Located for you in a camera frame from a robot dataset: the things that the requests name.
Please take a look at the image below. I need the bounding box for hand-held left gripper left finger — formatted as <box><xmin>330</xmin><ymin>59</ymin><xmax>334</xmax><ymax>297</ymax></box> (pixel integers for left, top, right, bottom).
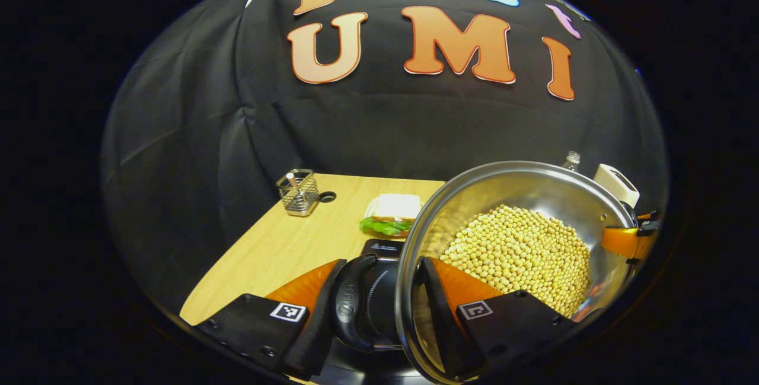
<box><xmin>194</xmin><ymin>258</ymin><xmax>348</xmax><ymax>381</ymax></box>

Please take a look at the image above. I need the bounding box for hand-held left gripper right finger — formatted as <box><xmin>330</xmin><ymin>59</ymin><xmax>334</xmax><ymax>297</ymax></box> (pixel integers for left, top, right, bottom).
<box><xmin>420</xmin><ymin>256</ymin><xmax>577</xmax><ymax>381</ymax></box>

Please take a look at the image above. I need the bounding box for black induction cooktop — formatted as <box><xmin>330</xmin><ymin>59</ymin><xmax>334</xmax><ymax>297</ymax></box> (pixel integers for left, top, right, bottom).
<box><xmin>310</xmin><ymin>238</ymin><xmax>430</xmax><ymax>385</ymax></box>

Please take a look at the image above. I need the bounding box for steel pot with black handle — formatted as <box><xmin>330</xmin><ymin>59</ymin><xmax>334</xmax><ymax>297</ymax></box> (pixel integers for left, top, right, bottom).
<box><xmin>330</xmin><ymin>160</ymin><xmax>640</xmax><ymax>385</ymax></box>

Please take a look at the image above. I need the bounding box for white toaster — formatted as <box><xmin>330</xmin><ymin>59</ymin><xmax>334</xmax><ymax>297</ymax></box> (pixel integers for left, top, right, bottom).
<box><xmin>593</xmin><ymin>163</ymin><xmax>642</xmax><ymax>209</ymax></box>

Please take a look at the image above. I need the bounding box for pile of soybeans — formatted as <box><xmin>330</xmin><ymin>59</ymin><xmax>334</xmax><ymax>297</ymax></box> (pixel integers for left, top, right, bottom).
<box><xmin>439</xmin><ymin>204</ymin><xmax>592</xmax><ymax>319</ymax></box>

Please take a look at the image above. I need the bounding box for sandwich with lettuce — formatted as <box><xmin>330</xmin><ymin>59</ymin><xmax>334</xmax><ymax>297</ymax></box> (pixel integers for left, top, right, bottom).
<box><xmin>359</xmin><ymin>193</ymin><xmax>423</xmax><ymax>238</ymax></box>

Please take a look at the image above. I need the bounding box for black backdrop cloth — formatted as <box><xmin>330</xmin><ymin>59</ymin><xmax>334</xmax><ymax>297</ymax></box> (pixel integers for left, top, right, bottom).
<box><xmin>101</xmin><ymin>0</ymin><xmax>671</xmax><ymax>314</ymax></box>

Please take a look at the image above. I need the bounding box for wire mesh utensil holder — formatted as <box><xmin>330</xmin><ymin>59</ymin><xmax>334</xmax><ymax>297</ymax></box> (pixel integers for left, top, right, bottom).
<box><xmin>275</xmin><ymin>168</ymin><xmax>321</xmax><ymax>218</ymax></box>

